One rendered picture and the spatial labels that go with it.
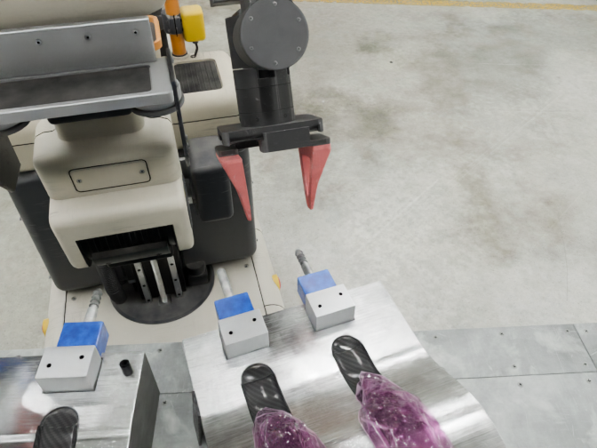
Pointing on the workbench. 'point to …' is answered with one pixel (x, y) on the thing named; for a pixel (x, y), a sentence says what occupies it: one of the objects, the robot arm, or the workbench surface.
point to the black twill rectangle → (196, 418)
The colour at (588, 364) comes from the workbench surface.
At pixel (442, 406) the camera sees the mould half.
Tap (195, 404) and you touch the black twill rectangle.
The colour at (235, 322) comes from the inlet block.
